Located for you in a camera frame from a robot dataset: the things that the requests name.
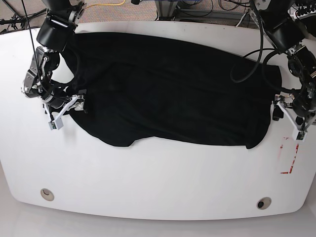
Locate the white power strip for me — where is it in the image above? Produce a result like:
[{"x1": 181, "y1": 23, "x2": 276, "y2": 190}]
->
[{"x1": 294, "y1": 4, "x2": 316, "y2": 19}]

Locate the yellow cable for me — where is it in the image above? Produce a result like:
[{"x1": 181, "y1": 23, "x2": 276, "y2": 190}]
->
[{"x1": 85, "y1": 0, "x2": 126, "y2": 9}]

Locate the red tape rectangle marking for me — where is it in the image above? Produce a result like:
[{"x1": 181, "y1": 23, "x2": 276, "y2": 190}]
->
[{"x1": 277, "y1": 137, "x2": 300, "y2": 174}]

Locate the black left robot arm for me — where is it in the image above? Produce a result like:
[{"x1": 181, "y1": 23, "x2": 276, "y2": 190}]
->
[{"x1": 232, "y1": 0, "x2": 316, "y2": 141}]

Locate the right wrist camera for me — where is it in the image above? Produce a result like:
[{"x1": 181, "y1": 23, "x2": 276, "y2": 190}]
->
[{"x1": 48, "y1": 118, "x2": 64, "y2": 130}]

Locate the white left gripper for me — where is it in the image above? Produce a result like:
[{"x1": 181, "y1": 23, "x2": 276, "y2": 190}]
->
[{"x1": 272, "y1": 94, "x2": 316, "y2": 132}]

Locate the table grommet hole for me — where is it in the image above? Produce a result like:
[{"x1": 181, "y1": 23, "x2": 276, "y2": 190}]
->
[
  {"x1": 256, "y1": 197, "x2": 272, "y2": 210},
  {"x1": 40, "y1": 189, "x2": 54, "y2": 201}
]

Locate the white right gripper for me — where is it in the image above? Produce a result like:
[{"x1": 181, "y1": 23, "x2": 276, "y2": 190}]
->
[{"x1": 43, "y1": 94, "x2": 85, "y2": 122}]

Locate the black T-shirt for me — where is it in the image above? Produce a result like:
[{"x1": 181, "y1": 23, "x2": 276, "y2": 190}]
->
[{"x1": 61, "y1": 33, "x2": 282, "y2": 149}]

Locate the left table grommet hole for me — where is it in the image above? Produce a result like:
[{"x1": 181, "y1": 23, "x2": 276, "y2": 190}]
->
[{"x1": 40, "y1": 189, "x2": 54, "y2": 201}]

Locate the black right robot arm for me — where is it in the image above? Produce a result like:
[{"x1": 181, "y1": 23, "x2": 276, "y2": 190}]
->
[{"x1": 21, "y1": 0, "x2": 86, "y2": 130}]

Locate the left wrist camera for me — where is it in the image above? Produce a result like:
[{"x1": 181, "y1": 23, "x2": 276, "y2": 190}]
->
[{"x1": 292, "y1": 129, "x2": 308, "y2": 142}]

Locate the right table grommet hole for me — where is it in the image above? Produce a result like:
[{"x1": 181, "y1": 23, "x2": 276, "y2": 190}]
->
[{"x1": 256, "y1": 197, "x2": 272, "y2": 210}]

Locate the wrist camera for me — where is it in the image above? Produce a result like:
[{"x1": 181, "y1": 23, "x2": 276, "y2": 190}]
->
[
  {"x1": 48, "y1": 118, "x2": 64, "y2": 130},
  {"x1": 292, "y1": 129, "x2": 308, "y2": 142}
]

